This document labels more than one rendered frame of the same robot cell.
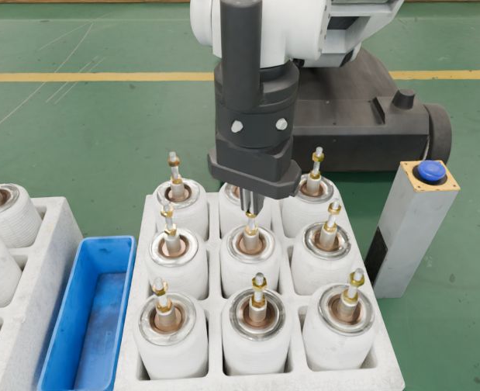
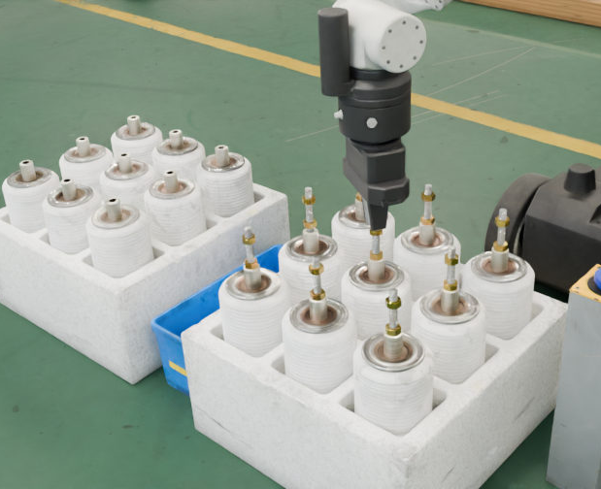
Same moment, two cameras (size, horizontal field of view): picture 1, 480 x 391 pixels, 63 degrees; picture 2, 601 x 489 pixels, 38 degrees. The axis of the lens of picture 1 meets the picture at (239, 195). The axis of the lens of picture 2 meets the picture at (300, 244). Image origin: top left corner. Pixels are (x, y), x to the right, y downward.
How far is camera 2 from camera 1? 79 cm
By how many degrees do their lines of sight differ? 39
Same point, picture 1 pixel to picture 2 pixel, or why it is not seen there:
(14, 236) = (218, 202)
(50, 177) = (319, 200)
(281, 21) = (362, 34)
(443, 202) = not seen: outside the picture
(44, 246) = (235, 222)
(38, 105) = not seen: hidden behind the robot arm
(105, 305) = not seen: hidden behind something
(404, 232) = (569, 359)
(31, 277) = (206, 237)
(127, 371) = (208, 323)
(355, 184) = not seen: outside the picture
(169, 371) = (231, 332)
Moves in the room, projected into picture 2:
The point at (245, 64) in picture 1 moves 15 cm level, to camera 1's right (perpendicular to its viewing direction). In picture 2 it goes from (326, 56) to (432, 85)
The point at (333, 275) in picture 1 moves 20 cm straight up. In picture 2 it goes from (430, 342) to (434, 201)
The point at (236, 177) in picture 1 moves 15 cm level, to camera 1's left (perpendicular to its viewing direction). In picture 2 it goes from (351, 174) to (271, 143)
